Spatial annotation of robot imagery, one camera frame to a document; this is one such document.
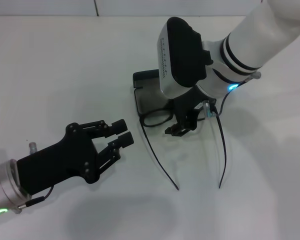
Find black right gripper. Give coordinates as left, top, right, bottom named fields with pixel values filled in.
left=78, top=86, right=217, bottom=176

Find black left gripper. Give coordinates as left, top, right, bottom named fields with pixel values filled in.
left=16, top=122, right=101, bottom=196

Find black glasses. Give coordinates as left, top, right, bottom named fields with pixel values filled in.
left=140, top=104, right=227, bottom=191

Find black glasses case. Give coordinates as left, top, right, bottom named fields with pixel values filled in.
left=132, top=70, right=176, bottom=116

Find grey left gripper cable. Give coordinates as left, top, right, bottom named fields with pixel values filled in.
left=16, top=185, right=56, bottom=209

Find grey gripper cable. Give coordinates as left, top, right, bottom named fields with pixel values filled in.
left=217, top=71, right=263, bottom=117
left=16, top=185, right=56, bottom=209

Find grey right gripper cable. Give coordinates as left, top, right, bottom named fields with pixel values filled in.
left=217, top=71, right=263, bottom=117

